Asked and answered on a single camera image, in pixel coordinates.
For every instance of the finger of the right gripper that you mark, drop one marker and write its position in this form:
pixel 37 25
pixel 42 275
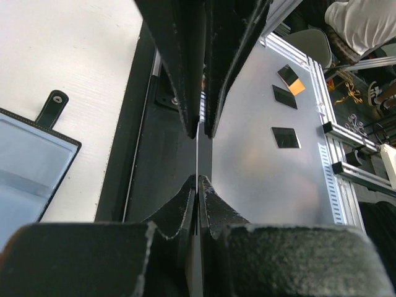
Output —
pixel 233 27
pixel 178 31

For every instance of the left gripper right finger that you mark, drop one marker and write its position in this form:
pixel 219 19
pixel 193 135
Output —
pixel 249 259

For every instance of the black leather card holder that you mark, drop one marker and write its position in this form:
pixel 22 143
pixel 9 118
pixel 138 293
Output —
pixel 34 160

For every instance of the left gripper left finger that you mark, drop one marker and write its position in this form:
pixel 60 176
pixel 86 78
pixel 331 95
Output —
pixel 103 259

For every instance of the right white cable duct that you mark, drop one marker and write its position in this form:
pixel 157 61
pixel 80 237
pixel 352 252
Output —
pixel 333 191

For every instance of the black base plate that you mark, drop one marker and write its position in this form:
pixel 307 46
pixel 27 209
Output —
pixel 151 156

